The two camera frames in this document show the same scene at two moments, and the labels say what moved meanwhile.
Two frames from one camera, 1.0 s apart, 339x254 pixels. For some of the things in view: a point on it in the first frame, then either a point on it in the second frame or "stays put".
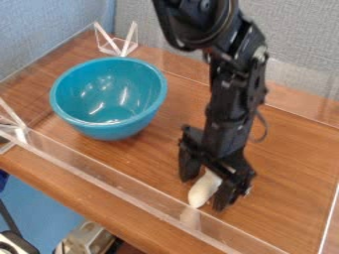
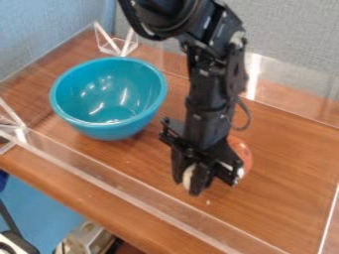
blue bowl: [107, 96] stays put
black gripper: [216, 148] -> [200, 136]
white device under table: [88, 239] stays put
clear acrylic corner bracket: [116, 46] stays put
